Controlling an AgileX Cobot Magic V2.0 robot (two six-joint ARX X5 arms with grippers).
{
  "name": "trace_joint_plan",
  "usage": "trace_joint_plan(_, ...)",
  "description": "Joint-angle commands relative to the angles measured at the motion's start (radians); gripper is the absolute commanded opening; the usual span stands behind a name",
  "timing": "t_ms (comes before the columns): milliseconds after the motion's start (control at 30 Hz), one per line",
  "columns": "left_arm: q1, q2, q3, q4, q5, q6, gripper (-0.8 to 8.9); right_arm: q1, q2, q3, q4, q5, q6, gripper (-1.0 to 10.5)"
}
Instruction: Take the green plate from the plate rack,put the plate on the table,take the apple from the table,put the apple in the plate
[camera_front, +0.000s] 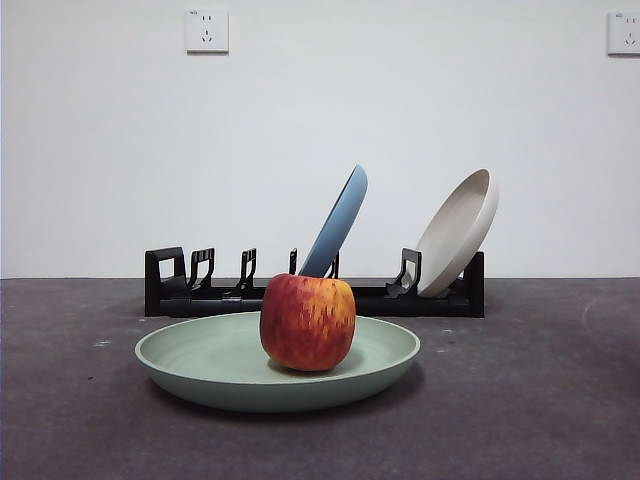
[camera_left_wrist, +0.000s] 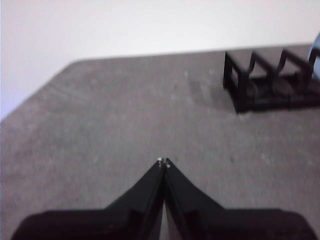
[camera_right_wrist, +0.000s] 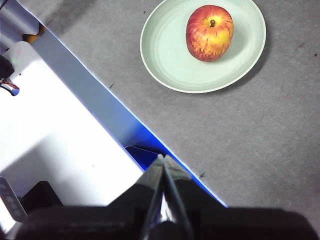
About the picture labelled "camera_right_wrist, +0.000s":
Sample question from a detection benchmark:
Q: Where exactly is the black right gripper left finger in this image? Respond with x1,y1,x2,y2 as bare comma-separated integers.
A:
14,153,165,240

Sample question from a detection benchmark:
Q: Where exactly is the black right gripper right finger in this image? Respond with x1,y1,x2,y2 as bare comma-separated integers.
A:
163,154,320,240

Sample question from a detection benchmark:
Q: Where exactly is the silver aluminium frame rail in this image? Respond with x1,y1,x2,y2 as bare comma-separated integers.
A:
0,0,42,43

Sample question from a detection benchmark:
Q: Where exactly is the red black wire bundle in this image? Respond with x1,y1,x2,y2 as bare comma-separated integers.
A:
0,77,20,97

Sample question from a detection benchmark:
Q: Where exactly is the green plate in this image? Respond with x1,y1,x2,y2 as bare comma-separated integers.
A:
139,0,267,94

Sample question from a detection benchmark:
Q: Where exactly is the yellow corner piece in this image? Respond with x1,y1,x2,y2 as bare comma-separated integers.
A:
22,24,48,44

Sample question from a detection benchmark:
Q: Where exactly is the red yellow apple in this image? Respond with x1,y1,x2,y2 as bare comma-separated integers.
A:
185,4,235,63

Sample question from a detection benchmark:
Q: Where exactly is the grey panel with round buttons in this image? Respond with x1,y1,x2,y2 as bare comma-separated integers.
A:
0,176,28,223

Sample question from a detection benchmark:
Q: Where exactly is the black box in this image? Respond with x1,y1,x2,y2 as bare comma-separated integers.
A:
18,180,64,216

